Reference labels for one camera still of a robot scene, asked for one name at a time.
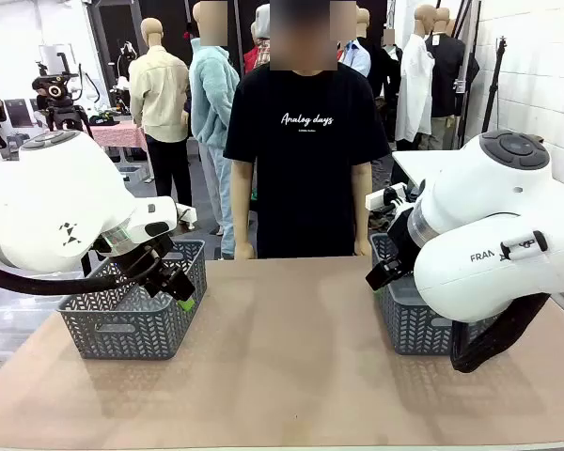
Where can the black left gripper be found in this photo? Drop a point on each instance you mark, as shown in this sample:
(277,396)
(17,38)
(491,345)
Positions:
(141,263)

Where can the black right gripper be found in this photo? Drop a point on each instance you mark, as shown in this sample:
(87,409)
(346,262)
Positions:
(404,239)

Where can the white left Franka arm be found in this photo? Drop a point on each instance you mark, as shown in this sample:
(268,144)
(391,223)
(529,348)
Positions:
(51,197)

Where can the person's left forearm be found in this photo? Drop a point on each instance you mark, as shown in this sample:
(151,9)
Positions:
(363,221)

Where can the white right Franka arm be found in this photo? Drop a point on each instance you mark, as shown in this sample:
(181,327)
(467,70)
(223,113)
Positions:
(474,211)

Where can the person's right forearm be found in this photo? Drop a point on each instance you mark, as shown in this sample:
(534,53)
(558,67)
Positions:
(243,221)

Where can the person's left hand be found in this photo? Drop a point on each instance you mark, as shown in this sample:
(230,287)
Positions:
(363,247)

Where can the person's right hand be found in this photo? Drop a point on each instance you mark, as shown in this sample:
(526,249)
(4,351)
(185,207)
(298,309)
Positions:
(245,250)

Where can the grey plastic woven basket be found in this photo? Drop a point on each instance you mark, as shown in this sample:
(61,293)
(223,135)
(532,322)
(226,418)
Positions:
(413,329)
(122,333)

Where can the large white table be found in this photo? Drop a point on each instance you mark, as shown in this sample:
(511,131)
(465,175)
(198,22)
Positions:
(423,164)

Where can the person in black t-shirt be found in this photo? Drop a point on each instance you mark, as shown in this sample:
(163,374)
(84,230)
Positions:
(305,188)

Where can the pink checkered tablecloth table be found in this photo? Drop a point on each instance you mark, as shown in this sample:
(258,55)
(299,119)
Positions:
(122,136)

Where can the clear plastic storage bin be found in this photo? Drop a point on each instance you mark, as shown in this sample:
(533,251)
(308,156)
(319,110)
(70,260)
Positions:
(9,329)

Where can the mannequin in white shirt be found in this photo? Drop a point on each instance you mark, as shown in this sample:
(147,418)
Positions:
(416,94)

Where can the mannequin in cream shirt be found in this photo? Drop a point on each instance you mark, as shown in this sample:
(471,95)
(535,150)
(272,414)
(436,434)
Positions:
(160,94)

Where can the mannequin in blue fleece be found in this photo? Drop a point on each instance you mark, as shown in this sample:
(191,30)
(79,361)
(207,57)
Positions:
(211,94)

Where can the mannequin in black jacket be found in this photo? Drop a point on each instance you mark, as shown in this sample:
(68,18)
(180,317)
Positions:
(385,75)

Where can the mannequin in blue shirt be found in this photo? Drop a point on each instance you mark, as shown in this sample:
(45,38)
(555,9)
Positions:
(357,58)

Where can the black light stand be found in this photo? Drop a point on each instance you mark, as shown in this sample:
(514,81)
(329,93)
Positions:
(496,84)

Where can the black chair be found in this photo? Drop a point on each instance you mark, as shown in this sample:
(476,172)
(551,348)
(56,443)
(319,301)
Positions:
(19,113)

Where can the mannequin in plaid shirt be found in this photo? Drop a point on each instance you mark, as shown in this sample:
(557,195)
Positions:
(258,51)

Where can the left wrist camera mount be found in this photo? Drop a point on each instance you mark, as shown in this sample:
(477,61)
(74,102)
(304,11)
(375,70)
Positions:
(162,216)

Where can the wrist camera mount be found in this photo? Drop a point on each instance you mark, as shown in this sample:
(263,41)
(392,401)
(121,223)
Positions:
(162,216)
(378,199)

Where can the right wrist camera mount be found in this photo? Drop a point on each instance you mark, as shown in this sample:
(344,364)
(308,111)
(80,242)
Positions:
(378,199)

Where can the black camera tripod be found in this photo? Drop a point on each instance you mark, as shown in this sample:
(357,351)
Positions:
(66,117)

